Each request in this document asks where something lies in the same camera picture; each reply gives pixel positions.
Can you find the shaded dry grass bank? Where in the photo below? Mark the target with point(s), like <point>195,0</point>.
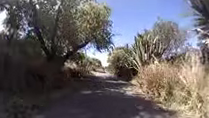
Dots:
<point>25,69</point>

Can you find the spiky flax bush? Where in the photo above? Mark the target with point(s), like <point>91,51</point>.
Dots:
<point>142,53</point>

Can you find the spreading leafy tree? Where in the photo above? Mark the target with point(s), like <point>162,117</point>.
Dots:
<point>63,23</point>

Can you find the dry tall grass bank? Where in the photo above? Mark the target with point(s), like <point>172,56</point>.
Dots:
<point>178,84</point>

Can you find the round bushy tree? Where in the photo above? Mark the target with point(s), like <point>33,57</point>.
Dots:
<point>168,35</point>

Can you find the grey dirt path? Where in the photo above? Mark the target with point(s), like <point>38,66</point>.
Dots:
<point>104,98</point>

